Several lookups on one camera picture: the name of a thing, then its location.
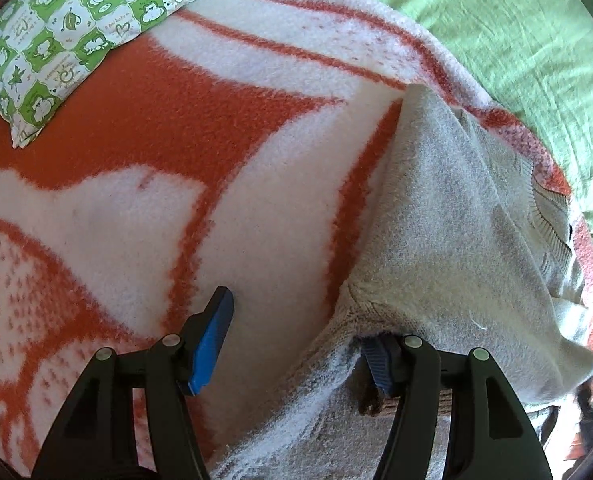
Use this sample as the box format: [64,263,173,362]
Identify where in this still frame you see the light green duvet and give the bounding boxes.
[271,0,593,311]

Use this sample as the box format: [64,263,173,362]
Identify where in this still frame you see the orange and white blanket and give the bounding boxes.
[0,0,593,477]

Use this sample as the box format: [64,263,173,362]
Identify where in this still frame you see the grey knitted sweater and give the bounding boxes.
[211,82,593,480]

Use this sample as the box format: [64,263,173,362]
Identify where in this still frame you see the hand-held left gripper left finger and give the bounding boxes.
[30,286,235,480]

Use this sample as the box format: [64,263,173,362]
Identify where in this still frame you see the green and white patterned pillow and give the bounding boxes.
[0,0,273,150]

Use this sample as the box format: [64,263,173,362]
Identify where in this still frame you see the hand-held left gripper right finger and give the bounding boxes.
[360,332,555,480]

